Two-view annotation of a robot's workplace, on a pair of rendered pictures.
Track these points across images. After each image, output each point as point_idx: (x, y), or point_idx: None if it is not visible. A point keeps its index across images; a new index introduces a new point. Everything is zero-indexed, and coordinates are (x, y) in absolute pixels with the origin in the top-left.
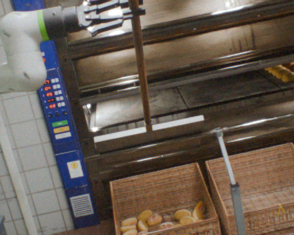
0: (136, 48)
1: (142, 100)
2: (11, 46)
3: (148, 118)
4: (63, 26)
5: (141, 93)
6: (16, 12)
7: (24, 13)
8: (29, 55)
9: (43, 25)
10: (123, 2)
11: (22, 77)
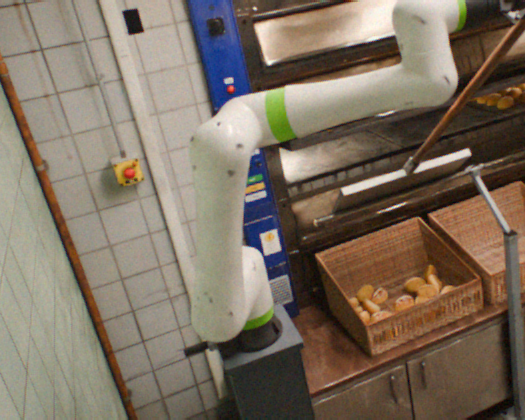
0: (504, 49)
1: (440, 128)
2: (426, 38)
3: (424, 155)
4: (486, 9)
5: (449, 118)
6: None
7: None
8: (448, 51)
9: (464, 8)
10: None
11: (442, 83)
